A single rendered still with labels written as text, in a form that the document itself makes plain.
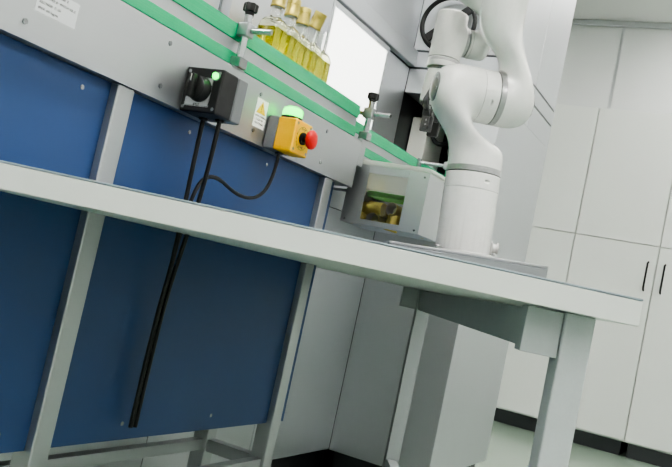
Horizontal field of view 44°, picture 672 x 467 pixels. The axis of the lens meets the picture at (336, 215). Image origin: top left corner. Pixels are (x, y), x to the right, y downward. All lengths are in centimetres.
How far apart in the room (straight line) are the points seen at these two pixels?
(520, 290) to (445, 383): 183
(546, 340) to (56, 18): 82
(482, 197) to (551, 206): 388
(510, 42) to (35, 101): 103
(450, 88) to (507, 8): 21
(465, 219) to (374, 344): 125
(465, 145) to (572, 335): 79
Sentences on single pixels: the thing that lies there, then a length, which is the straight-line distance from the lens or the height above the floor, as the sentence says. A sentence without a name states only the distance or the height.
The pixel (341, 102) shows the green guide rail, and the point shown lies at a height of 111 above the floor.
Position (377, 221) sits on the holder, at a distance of 213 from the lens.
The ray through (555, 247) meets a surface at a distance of 565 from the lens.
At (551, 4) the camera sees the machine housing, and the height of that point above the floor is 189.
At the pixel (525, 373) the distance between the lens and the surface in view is 564.
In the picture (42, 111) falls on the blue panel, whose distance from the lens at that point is 132.
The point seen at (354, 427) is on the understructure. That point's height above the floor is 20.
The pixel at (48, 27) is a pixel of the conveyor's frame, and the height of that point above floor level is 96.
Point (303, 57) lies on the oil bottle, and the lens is 210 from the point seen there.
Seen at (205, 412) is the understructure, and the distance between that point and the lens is 180.
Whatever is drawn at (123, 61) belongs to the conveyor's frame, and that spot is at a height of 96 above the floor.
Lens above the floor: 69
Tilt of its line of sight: 4 degrees up
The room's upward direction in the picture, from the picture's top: 12 degrees clockwise
